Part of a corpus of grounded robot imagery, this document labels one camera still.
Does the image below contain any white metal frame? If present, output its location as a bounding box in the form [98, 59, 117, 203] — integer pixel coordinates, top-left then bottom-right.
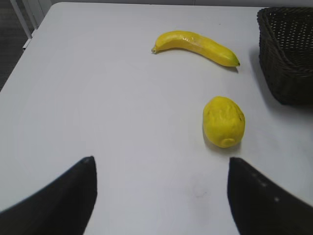
[9, 0, 47, 49]

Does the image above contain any black wicker basket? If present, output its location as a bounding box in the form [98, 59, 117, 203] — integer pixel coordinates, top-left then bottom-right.
[257, 7, 313, 105]

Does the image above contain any yellow banana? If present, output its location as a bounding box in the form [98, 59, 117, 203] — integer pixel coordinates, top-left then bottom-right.
[152, 30, 240, 67]

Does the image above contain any yellow lemon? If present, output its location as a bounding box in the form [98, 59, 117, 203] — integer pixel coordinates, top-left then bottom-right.
[202, 96, 246, 148]

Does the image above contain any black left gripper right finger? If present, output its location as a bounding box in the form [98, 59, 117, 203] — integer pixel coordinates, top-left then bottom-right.
[227, 157, 313, 235]

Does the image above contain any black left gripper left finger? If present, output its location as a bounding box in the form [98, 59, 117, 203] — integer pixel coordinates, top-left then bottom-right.
[0, 156, 97, 235]

